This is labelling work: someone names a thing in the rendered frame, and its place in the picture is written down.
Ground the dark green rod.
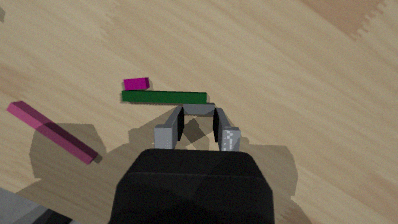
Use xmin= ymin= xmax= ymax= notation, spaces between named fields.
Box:
xmin=122 ymin=90 xmax=207 ymax=104

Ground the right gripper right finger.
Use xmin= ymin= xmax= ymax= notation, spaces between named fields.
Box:
xmin=213 ymin=108 xmax=241 ymax=152

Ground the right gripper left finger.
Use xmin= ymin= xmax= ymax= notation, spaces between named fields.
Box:
xmin=153 ymin=106 xmax=184 ymax=149

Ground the small magenta block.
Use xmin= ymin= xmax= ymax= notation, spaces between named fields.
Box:
xmin=123 ymin=77 xmax=150 ymax=90

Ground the pink rod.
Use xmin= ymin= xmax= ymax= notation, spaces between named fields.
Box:
xmin=6 ymin=101 xmax=99 ymax=165

